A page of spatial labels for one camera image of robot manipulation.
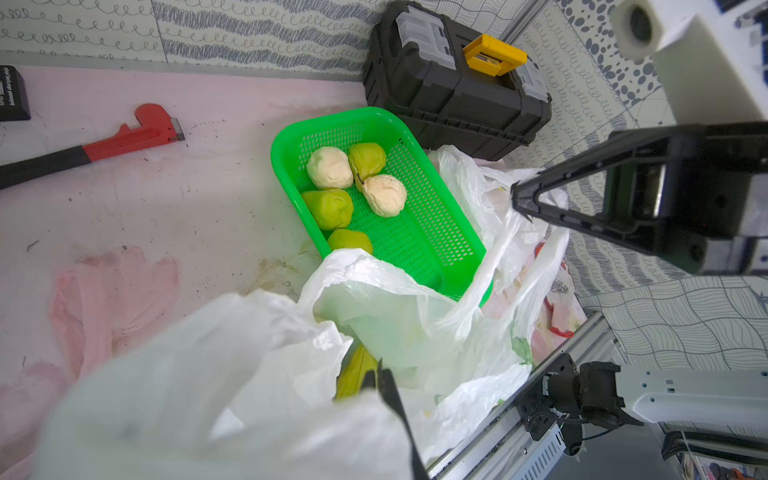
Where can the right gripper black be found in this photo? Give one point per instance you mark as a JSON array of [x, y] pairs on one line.
[[713, 203]]

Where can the green pear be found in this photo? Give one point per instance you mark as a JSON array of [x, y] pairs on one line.
[[351, 378], [331, 209], [350, 239], [366, 160]]

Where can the lemon print plastic bag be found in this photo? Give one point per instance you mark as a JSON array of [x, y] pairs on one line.
[[245, 387]]

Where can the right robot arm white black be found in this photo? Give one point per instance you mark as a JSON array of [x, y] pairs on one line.
[[736, 398]]

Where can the green plastic basket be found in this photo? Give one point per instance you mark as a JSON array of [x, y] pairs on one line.
[[431, 239]]

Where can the red white work glove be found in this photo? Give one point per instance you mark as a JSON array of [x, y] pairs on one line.
[[560, 318]]

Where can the white pear upper right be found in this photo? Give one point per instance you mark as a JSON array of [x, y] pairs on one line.
[[385, 195]]

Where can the white pear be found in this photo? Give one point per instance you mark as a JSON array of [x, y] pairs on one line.
[[329, 168], [385, 195]]

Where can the white pear top left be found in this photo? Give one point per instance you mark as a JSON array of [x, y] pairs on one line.
[[329, 168]]

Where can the green pear top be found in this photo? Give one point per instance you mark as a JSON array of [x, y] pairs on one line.
[[366, 160]]

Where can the pink plastic bag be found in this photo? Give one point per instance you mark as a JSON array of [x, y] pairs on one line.
[[101, 307]]

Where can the red pipe wrench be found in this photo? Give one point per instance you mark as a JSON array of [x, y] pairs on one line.
[[156, 128]]

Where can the black screw bit case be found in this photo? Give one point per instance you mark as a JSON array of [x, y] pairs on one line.
[[14, 105]]

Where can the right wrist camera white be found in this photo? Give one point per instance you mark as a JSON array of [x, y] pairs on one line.
[[710, 56]]

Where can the black toolbox yellow handle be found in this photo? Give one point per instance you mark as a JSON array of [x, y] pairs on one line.
[[416, 69]]

